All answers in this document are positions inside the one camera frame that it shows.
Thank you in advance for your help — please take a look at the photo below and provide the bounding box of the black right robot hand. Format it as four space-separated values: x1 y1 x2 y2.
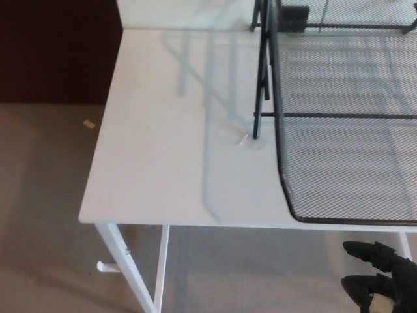
340 240 417 313

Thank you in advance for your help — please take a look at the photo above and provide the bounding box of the black mesh file tray layer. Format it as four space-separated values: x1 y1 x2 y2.
267 0 417 226

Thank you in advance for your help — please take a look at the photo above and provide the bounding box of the clear tape piece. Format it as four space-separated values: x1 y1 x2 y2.
236 134 269 152

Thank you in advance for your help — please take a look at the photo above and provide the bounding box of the black mesh pen holder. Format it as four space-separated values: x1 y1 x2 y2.
279 5 309 34

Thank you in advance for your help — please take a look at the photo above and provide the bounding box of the dark brown cabinet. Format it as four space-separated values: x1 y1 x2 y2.
0 0 119 106

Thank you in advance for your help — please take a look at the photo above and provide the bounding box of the white table leg frame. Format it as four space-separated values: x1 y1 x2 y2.
94 223 171 313
396 232 414 261

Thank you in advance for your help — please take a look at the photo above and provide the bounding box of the black wire mesh rack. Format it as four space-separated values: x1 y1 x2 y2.
250 0 417 140

